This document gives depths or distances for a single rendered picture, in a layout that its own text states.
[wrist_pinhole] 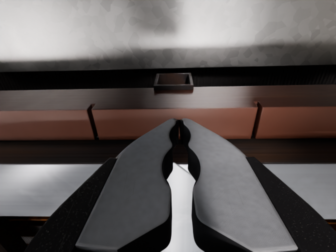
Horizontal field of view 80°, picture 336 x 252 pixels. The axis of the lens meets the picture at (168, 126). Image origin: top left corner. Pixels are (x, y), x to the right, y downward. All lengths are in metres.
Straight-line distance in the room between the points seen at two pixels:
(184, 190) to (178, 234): 0.09
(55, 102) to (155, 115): 0.12
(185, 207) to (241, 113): 0.13
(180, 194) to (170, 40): 0.23
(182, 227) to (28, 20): 0.37
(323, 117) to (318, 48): 0.16
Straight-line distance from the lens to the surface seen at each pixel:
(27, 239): 1.19
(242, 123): 0.23
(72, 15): 0.37
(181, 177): 0.22
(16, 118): 0.28
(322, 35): 0.40
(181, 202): 0.25
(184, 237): 0.31
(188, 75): 0.29
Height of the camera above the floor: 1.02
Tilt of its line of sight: 58 degrees down
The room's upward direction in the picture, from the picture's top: 177 degrees counter-clockwise
